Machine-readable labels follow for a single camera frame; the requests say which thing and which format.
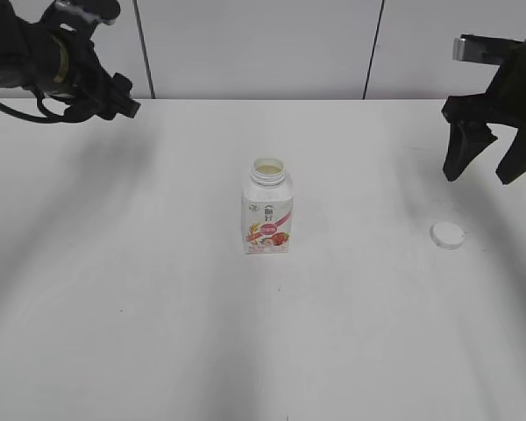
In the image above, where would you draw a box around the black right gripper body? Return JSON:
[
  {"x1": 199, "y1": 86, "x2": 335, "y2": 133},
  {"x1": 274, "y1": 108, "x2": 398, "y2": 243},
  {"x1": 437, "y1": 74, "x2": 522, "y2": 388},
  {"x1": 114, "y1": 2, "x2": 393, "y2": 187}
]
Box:
[{"x1": 442, "y1": 40, "x2": 526, "y2": 128}]

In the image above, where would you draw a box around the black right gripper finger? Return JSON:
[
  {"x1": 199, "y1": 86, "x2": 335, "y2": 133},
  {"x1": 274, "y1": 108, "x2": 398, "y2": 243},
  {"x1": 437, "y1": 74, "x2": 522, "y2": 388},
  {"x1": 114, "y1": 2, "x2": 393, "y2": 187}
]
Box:
[
  {"x1": 496, "y1": 126, "x2": 526, "y2": 184},
  {"x1": 443, "y1": 121, "x2": 497, "y2": 182}
]

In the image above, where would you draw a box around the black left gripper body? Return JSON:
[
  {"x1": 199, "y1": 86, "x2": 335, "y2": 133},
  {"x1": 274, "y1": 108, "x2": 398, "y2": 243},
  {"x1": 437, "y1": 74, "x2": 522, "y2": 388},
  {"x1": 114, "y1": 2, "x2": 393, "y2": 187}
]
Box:
[{"x1": 63, "y1": 25, "x2": 140, "y2": 123}]

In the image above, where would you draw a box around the white plastic bottle cap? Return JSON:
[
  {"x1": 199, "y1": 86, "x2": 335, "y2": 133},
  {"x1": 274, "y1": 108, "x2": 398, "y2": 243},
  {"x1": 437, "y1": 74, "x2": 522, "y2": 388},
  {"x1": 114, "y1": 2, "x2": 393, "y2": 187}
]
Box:
[{"x1": 430, "y1": 221, "x2": 466, "y2": 250}]

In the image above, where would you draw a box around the white yili changqing yogurt bottle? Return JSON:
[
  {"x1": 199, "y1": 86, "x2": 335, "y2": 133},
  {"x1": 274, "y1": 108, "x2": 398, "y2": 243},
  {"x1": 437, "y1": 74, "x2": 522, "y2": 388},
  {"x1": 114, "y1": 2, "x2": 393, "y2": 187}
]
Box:
[{"x1": 241, "y1": 158, "x2": 294, "y2": 254}]

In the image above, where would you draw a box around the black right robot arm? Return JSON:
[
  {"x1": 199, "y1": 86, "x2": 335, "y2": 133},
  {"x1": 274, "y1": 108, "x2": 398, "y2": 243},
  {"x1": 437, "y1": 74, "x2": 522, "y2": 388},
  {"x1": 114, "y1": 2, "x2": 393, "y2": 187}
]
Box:
[{"x1": 442, "y1": 34, "x2": 526, "y2": 185}]

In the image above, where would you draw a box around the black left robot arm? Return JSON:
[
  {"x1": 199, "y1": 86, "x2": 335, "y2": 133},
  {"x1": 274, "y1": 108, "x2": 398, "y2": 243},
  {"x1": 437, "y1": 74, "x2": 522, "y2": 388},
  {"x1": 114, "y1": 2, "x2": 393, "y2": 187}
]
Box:
[{"x1": 0, "y1": 1, "x2": 140, "y2": 124}]

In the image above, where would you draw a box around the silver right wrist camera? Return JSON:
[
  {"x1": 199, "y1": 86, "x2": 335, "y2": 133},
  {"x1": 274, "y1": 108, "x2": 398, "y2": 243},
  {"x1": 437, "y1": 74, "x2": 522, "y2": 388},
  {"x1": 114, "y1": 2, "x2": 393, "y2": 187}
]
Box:
[{"x1": 452, "y1": 34, "x2": 522, "y2": 66}]

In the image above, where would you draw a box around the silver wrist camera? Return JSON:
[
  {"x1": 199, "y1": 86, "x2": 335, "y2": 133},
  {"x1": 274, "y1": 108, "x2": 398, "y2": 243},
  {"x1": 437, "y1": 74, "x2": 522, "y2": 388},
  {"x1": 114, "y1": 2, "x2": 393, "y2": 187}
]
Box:
[
  {"x1": 452, "y1": 34, "x2": 522, "y2": 66},
  {"x1": 53, "y1": 0, "x2": 121, "y2": 25}
]

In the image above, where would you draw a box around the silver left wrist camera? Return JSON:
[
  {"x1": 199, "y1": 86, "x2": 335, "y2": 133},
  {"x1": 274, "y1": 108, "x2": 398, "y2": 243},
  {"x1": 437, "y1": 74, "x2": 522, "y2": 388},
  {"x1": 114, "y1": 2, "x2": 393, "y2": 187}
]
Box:
[{"x1": 53, "y1": 0, "x2": 121, "y2": 25}]

